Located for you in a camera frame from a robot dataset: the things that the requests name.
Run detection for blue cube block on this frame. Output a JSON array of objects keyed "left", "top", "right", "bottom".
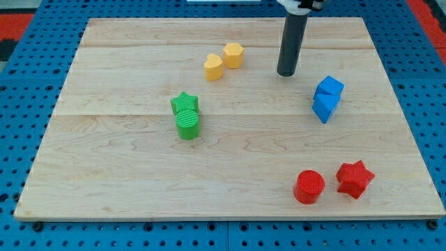
[{"left": 313, "top": 76, "right": 345, "bottom": 99}]

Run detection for green star block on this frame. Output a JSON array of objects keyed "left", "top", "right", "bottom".
[{"left": 171, "top": 91, "right": 199, "bottom": 115}]

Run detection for red star block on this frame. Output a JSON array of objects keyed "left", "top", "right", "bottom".
[{"left": 336, "top": 160, "right": 375, "bottom": 199}]

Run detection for red cylinder block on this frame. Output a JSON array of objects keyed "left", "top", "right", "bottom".
[{"left": 293, "top": 169, "right": 325, "bottom": 204}]

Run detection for yellow heart block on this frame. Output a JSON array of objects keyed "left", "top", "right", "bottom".
[{"left": 203, "top": 54, "right": 224, "bottom": 82}]

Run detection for blue triangle block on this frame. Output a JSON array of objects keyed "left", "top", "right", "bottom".
[{"left": 312, "top": 94, "right": 341, "bottom": 123}]

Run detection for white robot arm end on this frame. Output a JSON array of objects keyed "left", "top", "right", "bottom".
[{"left": 277, "top": 0, "right": 330, "bottom": 15}]

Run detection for light wooden board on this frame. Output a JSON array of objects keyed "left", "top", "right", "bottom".
[{"left": 14, "top": 17, "right": 445, "bottom": 222}]

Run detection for yellow hexagon block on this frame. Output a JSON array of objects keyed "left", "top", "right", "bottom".
[{"left": 223, "top": 43, "right": 244, "bottom": 69}]

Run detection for green cylinder block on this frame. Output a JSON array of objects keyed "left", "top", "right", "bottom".
[{"left": 176, "top": 109, "right": 200, "bottom": 140}]

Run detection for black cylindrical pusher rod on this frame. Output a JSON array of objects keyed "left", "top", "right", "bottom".
[{"left": 277, "top": 13, "right": 308, "bottom": 77}]

